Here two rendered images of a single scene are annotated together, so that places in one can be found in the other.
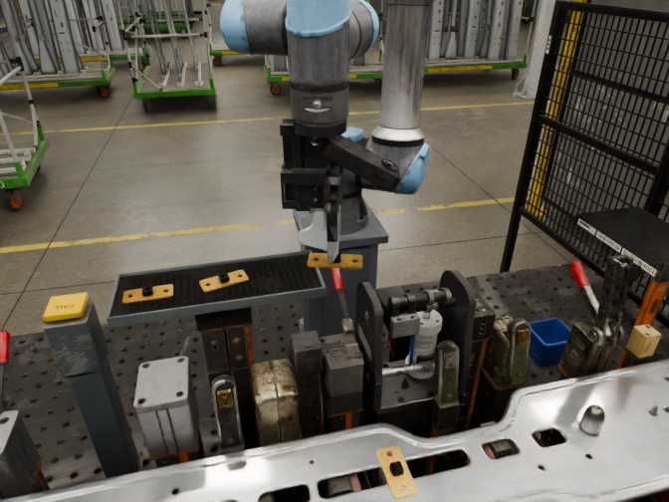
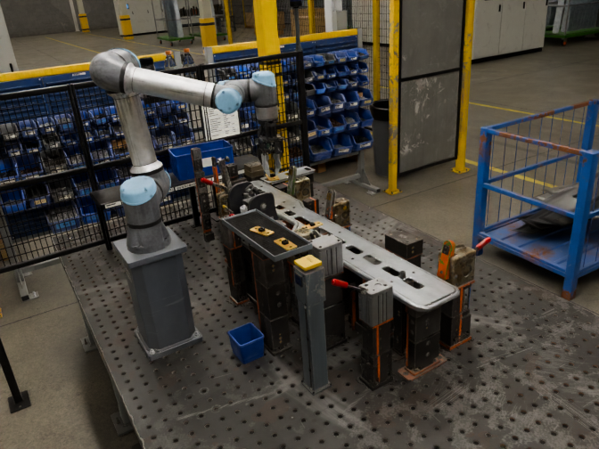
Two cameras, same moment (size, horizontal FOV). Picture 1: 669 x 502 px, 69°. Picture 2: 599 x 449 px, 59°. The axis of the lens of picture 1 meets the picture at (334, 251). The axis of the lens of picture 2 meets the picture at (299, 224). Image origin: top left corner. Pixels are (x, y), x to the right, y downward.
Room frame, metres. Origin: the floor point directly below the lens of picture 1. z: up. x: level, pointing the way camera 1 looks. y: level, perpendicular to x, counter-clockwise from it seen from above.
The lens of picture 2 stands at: (1.09, 1.77, 1.90)
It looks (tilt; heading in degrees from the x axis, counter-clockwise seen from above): 24 degrees down; 253
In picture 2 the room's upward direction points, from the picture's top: 4 degrees counter-clockwise
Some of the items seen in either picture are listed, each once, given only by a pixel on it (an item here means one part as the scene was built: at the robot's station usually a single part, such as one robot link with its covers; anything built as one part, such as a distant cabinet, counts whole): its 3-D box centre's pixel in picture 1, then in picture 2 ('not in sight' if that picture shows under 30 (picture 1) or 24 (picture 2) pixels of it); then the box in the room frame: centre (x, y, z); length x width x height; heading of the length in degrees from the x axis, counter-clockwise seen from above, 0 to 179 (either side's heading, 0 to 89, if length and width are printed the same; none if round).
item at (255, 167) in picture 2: not in sight; (257, 195); (0.51, -0.84, 0.88); 0.08 x 0.08 x 0.36; 14
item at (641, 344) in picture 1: (618, 397); not in sight; (0.72, -0.59, 0.88); 0.04 x 0.04 x 0.36; 14
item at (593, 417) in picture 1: (592, 420); not in sight; (0.55, -0.42, 1.02); 0.03 x 0.03 x 0.07
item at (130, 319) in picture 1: (219, 284); (264, 232); (0.73, 0.21, 1.16); 0.37 x 0.14 x 0.02; 104
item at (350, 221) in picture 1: (337, 202); (146, 231); (1.10, -0.01, 1.15); 0.15 x 0.15 x 0.10
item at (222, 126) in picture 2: not in sight; (219, 110); (0.61, -1.11, 1.30); 0.23 x 0.02 x 0.31; 14
